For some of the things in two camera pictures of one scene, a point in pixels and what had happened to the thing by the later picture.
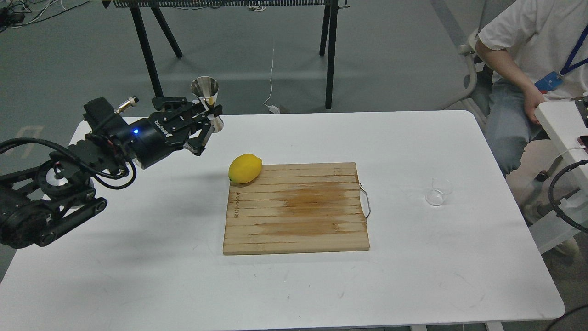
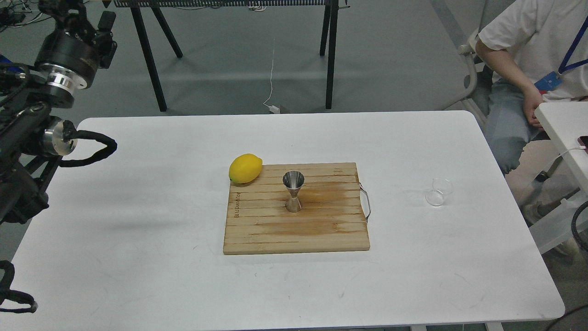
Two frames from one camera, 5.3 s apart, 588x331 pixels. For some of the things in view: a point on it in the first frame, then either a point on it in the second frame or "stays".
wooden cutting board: (292, 208) stays
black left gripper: (149, 138) to (70, 56)
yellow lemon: (245, 168) stays
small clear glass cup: (442, 187) stays
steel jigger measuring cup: (206, 88) to (294, 180)
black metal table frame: (329, 25) stays
